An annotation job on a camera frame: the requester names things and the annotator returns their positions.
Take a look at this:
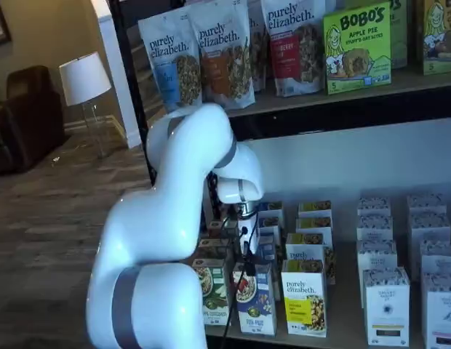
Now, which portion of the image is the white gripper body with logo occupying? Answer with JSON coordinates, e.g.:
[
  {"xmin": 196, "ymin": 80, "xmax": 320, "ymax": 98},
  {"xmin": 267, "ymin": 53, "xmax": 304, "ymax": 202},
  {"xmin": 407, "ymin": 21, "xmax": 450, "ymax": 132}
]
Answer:
[{"xmin": 238, "ymin": 213, "xmax": 262, "ymax": 256}]

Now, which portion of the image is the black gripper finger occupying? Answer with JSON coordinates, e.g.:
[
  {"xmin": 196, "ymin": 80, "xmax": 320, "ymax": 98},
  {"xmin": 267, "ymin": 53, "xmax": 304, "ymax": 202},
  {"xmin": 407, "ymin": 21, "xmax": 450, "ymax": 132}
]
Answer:
[{"xmin": 242, "ymin": 253, "xmax": 258, "ymax": 277}]

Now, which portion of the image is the blue and white oatmeal box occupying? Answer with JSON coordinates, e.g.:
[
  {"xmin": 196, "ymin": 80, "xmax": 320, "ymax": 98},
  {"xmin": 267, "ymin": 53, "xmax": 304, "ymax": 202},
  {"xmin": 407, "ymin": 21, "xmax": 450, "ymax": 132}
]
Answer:
[
  {"xmin": 258, "ymin": 217, "xmax": 282, "ymax": 238},
  {"xmin": 259, "ymin": 201, "xmax": 284, "ymax": 219},
  {"xmin": 232, "ymin": 261, "xmax": 277, "ymax": 336},
  {"xmin": 256, "ymin": 236, "xmax": 276, "ymax": 263}
]

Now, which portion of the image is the green oatmeal box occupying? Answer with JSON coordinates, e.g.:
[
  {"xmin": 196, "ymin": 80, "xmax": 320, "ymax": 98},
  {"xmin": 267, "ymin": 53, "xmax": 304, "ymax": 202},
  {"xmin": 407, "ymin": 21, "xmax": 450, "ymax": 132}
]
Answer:
[
  {"xmin": 207, "ymin": 220, "xmax": 236, "ymax": 239},
  {"xmin": 201, "ymin": 266, "xmax": 234, "ymax": 327},
  {"xmin": 196, "ymin": 238, "xmax": 232, "ymax": 270}
]

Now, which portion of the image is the yellow purely elizabeth box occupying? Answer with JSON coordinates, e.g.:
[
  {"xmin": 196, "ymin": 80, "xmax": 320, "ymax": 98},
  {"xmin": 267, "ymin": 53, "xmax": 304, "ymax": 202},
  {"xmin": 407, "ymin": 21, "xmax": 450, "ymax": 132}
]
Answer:
[
  {"xmin": 281, "ymin": 260, "xmax": 327, "ymax": 338},
  {"xmin": 298, "ymin": 201, "xmax": 333, "ymax": 219},
  {"xmin": 285, "ymin": 232, "xmax": 336, "ymax": 285},
  {"xmin": 296, "ymin": 217, "xmax": 334, "ymax": 237}
]

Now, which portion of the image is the black metal shelf rack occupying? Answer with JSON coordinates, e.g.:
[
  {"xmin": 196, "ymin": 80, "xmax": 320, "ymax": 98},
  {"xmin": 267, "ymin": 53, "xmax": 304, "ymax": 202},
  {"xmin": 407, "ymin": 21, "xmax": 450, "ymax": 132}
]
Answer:
[{"xmin": 108, "ymin": 0, "xmax": 451, "ymax": 349}]

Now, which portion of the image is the green Bobo's apple pie box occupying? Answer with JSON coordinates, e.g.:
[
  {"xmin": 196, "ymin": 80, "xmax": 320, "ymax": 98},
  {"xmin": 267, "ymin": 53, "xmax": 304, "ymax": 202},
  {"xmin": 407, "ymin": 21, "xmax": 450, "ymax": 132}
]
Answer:
[
  {"xmin": 322, "ymin": 1, "xmax": 392, "ymax": 96},
  {"xmin": 388, "ymin": 0, "xmax": 409, "ymax": 71}
]

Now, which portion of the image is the yellow-green Bobo's snack box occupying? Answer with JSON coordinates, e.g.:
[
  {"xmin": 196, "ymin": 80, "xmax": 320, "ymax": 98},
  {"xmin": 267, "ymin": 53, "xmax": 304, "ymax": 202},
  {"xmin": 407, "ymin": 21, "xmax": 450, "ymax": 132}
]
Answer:
[{"xmin": 423, "ymin": 0, "xmax": 451, "ymax": 76}]

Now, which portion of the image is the white carton with patterned top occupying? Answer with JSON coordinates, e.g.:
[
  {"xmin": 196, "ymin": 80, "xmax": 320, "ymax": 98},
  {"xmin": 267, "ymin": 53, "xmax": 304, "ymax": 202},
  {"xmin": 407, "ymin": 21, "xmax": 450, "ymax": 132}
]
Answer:
[
  {"xmin": 357, "ymin": 197, "xmax": 392, "ymax": 218},
  {"xmin": 420, "ymin": 272, "xmax": 451, "ymax": 349},
  {"xmin": 356, "ymin": 214, "xmax": 394, "ymax": 243},
  {"xmin": 420, "ymin": 239, "xmax": 451, "ymax": 278},
  {"xmin": 407, "ymin": 212, "xmax": 451, "ymax": 281},
  {"xmin": 362, "ymin": 267, "xmax": 411, "ymax": 346},
  {"xmin": 407, "ymin": 194, "xmax": 447, "ymax": 215},
  {"xmin": 356, "ymin": 239, "xmax": 399, "ymax": 310}
]

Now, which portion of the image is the orange purely elizabeth granola bag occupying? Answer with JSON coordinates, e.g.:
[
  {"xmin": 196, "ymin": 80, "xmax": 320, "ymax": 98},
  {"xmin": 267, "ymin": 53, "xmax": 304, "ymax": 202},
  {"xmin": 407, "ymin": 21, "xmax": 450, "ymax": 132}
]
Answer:
[{"xmin": 187, "ymin": 0, "xmax": 256, "ymax": 112}]

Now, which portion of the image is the blue purely elizabeth granola bag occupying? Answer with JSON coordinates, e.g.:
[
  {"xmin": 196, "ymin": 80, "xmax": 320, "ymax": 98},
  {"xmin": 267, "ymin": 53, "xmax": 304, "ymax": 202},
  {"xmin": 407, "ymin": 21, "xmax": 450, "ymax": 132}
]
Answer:
[{"xmin": 137, "ymin": 16, "xmax": 204, "ymax": 114}]

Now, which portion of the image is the white shade floor lamp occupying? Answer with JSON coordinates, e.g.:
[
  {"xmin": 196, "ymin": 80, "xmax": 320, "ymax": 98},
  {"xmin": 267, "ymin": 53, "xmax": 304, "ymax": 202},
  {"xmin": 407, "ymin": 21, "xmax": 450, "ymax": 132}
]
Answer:
[{"xmin": 59, "ymin": 52, "xmax": 113, "ymax": 159}]

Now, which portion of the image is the dark brown armchair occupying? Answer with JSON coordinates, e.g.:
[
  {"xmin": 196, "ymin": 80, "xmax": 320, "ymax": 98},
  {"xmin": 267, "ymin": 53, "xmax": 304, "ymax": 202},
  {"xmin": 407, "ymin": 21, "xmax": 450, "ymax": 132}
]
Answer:
[{"xmin": 0, "ymin": 65, "xmax": 67, "ymax": 176}]

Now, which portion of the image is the looped black gripper cable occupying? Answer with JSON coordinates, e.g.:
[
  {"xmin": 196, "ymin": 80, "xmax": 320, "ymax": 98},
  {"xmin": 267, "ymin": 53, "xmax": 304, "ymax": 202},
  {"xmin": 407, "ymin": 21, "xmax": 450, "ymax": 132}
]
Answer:
[{"xmin": 223, "ymin": 212, "xmax": 258, "ymax": 255}]

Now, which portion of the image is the dark picture frame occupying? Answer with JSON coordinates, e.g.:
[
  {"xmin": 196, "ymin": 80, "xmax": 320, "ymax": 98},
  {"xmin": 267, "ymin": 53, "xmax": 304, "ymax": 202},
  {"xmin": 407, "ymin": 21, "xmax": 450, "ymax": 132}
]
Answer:
[{"xmin": 0, "ymin": 0, "xmax": 12, "ymax": 43}]

